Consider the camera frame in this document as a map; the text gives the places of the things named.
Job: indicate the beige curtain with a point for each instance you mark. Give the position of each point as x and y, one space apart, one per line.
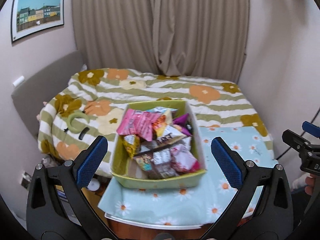
205 38

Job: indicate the small pink snack pack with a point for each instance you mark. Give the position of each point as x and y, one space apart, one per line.
182 159

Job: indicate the pink striped snack pack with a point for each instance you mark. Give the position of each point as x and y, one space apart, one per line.
136 122

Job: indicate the white red snack bag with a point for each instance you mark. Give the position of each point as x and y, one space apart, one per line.
164 137

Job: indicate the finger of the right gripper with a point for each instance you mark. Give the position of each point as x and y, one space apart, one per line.
311 129
295 141

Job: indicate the framed houses picture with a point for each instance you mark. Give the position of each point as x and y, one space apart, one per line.
31 16

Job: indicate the white blue snack pack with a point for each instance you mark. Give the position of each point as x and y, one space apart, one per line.
162 110

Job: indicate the white wall switch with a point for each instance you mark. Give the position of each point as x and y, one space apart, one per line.
18 81

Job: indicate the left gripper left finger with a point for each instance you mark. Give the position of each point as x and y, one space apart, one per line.
56 206

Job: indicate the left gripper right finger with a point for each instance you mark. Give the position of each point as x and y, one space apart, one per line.
262 206

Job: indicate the dark brown snack pack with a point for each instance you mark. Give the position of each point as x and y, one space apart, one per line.
156 165

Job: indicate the grey headboard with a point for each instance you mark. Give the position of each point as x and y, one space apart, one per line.
28 97

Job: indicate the gold snack pack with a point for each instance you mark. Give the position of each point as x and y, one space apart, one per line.
132 145

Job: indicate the person right hand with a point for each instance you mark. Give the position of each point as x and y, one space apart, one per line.
310 184

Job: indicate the green cardboard box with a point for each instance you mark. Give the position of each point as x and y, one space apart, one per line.
127 172

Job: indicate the purple chip bag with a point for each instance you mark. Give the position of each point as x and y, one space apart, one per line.
183 124

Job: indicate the floral striped quilt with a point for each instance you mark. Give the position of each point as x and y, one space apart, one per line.
93 103

